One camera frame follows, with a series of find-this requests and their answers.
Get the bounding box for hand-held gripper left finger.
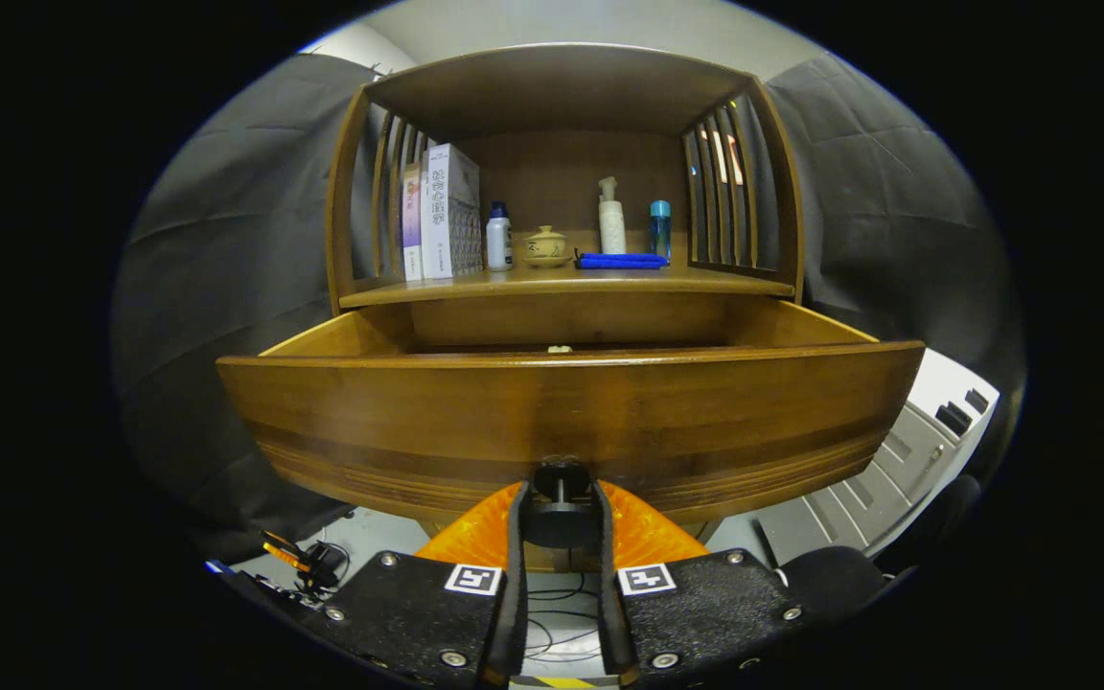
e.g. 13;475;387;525
320;481;532;687

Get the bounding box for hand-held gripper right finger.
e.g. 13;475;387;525
593;480;808;685

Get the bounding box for wooden drawer with black knob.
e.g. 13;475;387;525
217;302;927;550

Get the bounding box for white drawer unit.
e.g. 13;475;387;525
758;350;1001;566

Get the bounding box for wooden countertop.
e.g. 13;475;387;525
339;264;795;310

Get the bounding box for orange black tool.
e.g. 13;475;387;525
260;530;347;597

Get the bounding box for black chair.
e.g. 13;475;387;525
782;474;984;614

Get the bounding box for folded blue cloth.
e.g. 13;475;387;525
575;252;670;271

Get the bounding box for white bottle with blue cap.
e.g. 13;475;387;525
486;200;515;272

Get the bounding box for yellow lidded teacup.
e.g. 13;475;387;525
523;225;574;269

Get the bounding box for thin purple book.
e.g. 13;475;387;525
402;163;425;282

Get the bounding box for white pump bottle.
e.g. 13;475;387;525
597;176;627;256

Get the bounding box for thick white book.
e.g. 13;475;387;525
421;144;481;280

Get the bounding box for black floor cables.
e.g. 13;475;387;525
523;573;603;662

